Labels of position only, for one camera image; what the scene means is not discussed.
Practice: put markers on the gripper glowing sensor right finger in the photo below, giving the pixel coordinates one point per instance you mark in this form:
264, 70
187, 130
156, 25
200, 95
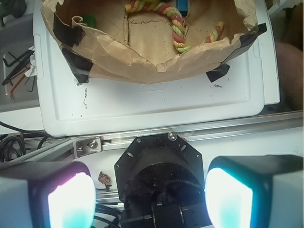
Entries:
256, 191

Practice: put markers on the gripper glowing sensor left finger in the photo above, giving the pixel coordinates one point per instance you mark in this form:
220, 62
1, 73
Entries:
45, 194

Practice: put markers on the crumpled white paper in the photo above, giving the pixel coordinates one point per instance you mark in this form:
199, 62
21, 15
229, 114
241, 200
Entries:
32, 70

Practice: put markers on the brown paper bag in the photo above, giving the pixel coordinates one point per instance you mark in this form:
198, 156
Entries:
151, 41

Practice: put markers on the green plastic block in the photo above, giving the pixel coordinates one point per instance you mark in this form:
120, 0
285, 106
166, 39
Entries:
89, 20

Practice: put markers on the blue plastic block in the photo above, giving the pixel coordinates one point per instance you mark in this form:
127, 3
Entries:
182, 5

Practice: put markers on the aluminium extrusion rail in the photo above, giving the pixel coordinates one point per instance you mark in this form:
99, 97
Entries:
276, 133

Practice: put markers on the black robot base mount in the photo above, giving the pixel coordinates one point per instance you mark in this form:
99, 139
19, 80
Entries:
160, 181

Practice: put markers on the orange handled hex key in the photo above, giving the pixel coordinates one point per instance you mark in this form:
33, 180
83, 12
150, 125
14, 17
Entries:
21, 77

